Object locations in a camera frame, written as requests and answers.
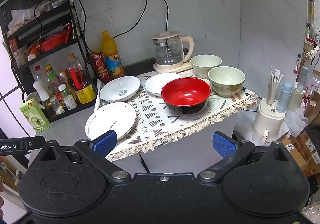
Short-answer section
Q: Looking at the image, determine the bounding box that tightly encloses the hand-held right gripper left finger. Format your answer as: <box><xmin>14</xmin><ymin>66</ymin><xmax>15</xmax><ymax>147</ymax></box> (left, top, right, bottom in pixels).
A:
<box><xmin>37</xmin><ymin>130</ymin><xmax>132</xmax><ymax>184</ymax></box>

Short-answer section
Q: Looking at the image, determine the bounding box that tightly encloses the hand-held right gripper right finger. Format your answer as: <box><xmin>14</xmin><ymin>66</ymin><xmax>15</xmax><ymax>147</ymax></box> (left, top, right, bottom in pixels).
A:
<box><xmin>197</xmin><ymin>131</ymin><xmax>292</xmax><ymax>184</ymax></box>

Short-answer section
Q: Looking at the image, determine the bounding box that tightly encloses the large white plate brown rim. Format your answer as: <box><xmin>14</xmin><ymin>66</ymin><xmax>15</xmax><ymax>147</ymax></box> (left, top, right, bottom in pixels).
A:
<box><xmin>85</xmin><ymin>102</ymin><xmax>137</xmax><ymax>141</ymax></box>

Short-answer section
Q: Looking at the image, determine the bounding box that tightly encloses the white plate script print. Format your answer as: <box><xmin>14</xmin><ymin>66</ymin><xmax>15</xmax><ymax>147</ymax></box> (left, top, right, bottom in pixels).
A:
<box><xmin>99</xmin><ymin>76</ymin><xmax>141</xmax><ymax>103</ymax></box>

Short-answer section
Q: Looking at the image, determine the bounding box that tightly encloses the red and black bowl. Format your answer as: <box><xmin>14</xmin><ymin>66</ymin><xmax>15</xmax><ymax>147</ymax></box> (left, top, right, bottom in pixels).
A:
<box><xmin>161</xmin><ymin>77</ymin><xmax>211</xmax><ymax>116</ymax></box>

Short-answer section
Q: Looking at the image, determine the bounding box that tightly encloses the pale green leaf-pattern bowl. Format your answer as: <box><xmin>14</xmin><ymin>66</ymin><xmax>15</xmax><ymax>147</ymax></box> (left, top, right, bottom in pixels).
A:
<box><xmin>208</xmin><ymin>66</ymin><xmax>246</xmax><ymax>97</ymax></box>

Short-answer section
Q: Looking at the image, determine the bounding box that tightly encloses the plain pale green bowl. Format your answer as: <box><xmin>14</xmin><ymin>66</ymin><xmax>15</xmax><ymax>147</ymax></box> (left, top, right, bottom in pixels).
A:
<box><xmin>190</xmin><ymin>54</ymin><xmax>222</xmax><ymax>79</ymax></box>

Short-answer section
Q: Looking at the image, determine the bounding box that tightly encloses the green cardboard box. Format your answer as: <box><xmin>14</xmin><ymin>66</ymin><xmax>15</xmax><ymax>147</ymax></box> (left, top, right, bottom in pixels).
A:
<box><xmin>19</xmin><ymin>98</ymin><xmax>51</xmax><ymax>134</ymax></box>

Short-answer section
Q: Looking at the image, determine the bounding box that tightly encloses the thin black stick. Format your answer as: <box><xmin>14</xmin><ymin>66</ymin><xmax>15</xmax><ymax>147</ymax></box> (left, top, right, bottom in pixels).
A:
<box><xmin>139</xmin><ymin>154</ymin><xmax>150</xmax><ymax>174</ymax></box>

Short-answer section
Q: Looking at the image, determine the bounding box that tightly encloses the black metal kitchen rack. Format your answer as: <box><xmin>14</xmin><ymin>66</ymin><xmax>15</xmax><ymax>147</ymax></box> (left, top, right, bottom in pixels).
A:
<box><xmin>0</xmin><ymin>0</ymin><xmax>99</xmax><ymax>123</ymax></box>

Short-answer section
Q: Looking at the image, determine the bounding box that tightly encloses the cream countertop appliance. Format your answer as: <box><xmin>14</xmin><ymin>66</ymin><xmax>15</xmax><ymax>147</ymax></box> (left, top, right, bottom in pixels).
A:
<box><xmin>252</xmin><ymin>97</ymin><xmax>287</xmax><ymax>145</ymax></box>

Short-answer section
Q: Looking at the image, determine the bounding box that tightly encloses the patterned fringed table mat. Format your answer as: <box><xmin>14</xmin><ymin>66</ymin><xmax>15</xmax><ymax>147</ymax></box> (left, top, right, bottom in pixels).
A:
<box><xmin>94</xmin><ymin>69</ymin><xmax>258</xmax><ymax>162</ymax></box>

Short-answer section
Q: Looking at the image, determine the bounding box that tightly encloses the white plastic jar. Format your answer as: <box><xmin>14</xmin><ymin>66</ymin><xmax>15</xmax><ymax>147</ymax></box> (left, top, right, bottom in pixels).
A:
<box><xmin>64</xmin><ymin>95</ymin><xmax>77</xmax><ymax>110</ymax></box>

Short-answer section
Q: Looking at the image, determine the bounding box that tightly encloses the clear glass jar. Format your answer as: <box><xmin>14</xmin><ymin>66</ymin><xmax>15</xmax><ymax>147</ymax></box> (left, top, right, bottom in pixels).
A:
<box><xmin>49</xmin><ymin>97</ymin><xmax>64</xmax><ymax>116</ymax></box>

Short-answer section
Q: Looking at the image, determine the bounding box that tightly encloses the white-capped clear bottle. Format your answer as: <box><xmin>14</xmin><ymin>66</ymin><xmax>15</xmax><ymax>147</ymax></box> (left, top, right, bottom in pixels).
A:
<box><xmin>32</xmin><ymin>80</ymin><xmax>50</xmax><ymax>110</ymax></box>

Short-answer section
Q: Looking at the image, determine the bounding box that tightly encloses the small spice jar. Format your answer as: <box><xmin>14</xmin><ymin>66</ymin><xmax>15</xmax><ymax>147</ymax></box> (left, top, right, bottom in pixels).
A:
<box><xmin>58</xmin><ymin>84</ymin><xmax>70</xmax><ymax>99</ymax></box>

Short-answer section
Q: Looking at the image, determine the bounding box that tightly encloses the bundle of white straws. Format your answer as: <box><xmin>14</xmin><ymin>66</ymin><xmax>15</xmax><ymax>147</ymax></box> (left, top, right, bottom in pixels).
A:
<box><xmin>265</xmin><ymin>65</ymin><xmax>284</xmax><ymax>104</ymax></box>

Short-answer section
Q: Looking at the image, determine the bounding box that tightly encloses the white plate crossed print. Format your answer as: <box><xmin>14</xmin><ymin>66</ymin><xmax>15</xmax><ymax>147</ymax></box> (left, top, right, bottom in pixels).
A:
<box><xmin>144</xmin><ymin>73</ymin><xmax>184</xmax><ymax>96</ymax></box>

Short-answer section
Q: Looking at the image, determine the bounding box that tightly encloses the light blue thermos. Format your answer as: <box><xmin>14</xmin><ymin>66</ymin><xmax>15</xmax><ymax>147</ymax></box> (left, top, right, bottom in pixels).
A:
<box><xmin>276</xmin><ymin>82</ymin><xmax>293</xmax><ymax>113</ymax></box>

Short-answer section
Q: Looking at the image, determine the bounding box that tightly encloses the sauce bottle yellow cap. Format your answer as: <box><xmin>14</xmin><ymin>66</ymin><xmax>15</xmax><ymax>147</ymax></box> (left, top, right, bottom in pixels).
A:
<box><xmin>45</xmin><ymin>64</ymin><xmax>62</xmax><ymax>92</ymax></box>

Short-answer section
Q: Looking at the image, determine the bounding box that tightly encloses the orange juice bottle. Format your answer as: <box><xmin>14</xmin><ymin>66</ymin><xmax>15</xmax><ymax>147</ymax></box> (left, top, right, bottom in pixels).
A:
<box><xmin>101</xmin><ymin>31</ymin><xmax>125</xmax><ymax>79</ymax></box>

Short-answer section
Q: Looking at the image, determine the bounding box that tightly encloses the cream kettle base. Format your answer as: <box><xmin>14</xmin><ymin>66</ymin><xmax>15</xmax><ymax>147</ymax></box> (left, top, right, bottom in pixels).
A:
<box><xmin>153</xmin><ymin>61</ymin><xmax>198</xmax><ymax>74</ymax></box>

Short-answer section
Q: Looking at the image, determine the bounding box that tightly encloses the grey-blue bottle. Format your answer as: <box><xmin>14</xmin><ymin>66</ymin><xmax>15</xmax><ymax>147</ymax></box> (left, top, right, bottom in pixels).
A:
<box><xmin>296</xmin><ymin>66</ymin><xmax>308</xmax><ymax>90</ymax></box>

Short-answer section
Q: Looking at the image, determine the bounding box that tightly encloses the red plastic basket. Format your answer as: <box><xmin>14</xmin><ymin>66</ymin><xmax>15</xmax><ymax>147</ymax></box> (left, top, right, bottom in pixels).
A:
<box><xmin>37</xmin><ymin>30</ymin><xmax>69</xmax><ymax>53</ymax></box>

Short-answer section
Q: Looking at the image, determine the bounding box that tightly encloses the oil bottle red handle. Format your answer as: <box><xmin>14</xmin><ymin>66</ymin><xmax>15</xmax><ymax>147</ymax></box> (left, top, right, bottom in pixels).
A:
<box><xmin>66</xmin><ymin>54</ymin><xmax>97</xmax><ymax>104</ymax></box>

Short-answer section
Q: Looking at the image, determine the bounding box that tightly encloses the glass kettle cream handle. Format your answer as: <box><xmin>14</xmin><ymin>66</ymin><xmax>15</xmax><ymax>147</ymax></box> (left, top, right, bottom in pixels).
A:
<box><xmin>151</xmin><ymin>32</ymin><xmax>194</xmax><ymax>66</ymax></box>

